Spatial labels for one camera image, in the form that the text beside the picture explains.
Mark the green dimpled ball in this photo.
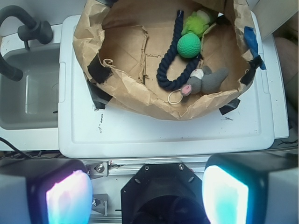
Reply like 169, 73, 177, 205
177, 33, 201, 58

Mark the blue tape piece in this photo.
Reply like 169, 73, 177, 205
244, 26, 266, 70

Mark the grey plush mouse toy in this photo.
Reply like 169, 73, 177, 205
168, 65, 229, 105

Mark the white plastic bin lid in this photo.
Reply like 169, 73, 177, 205
58, 15, 275, 158

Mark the brown paper bag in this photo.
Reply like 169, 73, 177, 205
73, 0, 256, 120

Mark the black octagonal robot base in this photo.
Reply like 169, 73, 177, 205
121, 163, 209, 224

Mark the grey sink basin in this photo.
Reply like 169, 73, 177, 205
0, 25, 61, 130

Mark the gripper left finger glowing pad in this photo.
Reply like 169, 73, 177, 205
0, 159, 93, 224

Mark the lime green fluffy toy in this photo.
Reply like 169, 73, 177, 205
181, 8, 218, 38

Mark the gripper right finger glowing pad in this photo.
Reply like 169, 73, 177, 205
202, 153, 299, 224

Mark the black faucet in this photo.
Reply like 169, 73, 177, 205
0, 5, 53, 82

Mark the navy blue rope toy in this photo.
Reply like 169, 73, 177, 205
156, 10, 201, 91

